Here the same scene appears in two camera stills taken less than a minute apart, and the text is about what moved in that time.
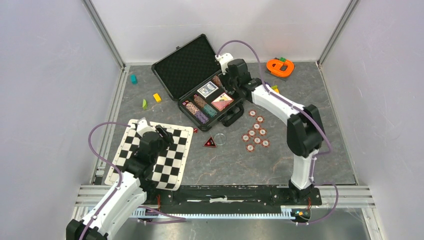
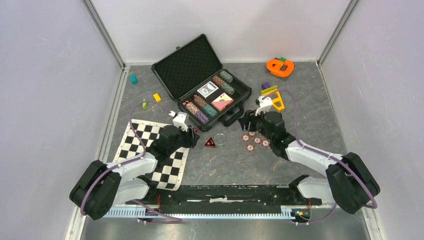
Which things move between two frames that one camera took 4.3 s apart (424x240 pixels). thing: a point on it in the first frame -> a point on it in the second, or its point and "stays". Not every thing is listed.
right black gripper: x=227 y=87 -> x=250 y=116
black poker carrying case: x=192 y=74 stays
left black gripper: x=168 y=138 -> x=191 y=138
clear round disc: x=220 y=138 stays
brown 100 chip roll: x=199 y=101 stays
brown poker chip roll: x=216 y=80 stays
